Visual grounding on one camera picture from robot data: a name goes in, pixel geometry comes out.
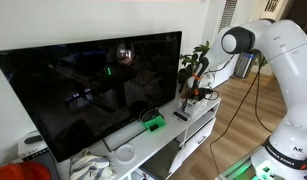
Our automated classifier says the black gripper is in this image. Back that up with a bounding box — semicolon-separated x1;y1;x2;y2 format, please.
181;86;214;113

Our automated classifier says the large black flat television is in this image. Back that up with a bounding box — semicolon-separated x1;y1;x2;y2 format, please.
0;30;183;163

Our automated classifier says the metal robot mounting table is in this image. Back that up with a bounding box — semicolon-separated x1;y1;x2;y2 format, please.
215;152;272;180

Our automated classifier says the white tv cabinet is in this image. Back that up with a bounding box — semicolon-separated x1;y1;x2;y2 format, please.
56;93;222;180

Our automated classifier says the green plastic holder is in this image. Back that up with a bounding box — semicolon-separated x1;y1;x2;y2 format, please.
141;113;167;133

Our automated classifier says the white round disc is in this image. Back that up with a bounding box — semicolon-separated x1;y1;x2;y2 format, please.
115;143;137;164

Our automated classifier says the striped grey white cloth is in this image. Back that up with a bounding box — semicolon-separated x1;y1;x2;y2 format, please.
69;148;118;180

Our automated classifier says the green leafy potted plant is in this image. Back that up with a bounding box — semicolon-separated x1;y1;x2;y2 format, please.
178;40;211;95

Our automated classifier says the tall white air conditioner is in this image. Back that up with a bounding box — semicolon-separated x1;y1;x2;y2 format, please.
211;0;241;88

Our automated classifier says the white cardboard sachet box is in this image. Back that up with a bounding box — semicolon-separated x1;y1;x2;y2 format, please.
178;94;209;118

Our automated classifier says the white box with black device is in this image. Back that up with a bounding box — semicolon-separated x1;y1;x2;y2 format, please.
17;130;49;163

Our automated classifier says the black wire stand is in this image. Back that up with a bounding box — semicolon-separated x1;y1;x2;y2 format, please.
138;106;165;124

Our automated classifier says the white and black keypad remote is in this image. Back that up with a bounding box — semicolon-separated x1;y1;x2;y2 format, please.
172;111;189;122

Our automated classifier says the silver trash can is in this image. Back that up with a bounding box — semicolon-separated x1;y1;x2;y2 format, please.
234;51;260;80

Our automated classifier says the white cabinet drawer front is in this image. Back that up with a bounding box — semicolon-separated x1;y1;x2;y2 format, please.
168;117;217;174

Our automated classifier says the thin black floor cable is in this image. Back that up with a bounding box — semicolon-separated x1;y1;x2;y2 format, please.
208;56;263;168

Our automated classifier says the orange rounded object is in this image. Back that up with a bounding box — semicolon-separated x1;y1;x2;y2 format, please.
0;161;53;180

